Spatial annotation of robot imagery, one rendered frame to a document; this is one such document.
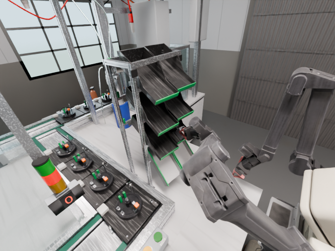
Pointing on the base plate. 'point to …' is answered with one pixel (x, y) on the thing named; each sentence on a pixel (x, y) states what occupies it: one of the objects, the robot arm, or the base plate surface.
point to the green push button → (158, 237)
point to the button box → (156, 242)
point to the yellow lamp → (59, 187)
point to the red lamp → (56, 177)
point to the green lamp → (45, 169)
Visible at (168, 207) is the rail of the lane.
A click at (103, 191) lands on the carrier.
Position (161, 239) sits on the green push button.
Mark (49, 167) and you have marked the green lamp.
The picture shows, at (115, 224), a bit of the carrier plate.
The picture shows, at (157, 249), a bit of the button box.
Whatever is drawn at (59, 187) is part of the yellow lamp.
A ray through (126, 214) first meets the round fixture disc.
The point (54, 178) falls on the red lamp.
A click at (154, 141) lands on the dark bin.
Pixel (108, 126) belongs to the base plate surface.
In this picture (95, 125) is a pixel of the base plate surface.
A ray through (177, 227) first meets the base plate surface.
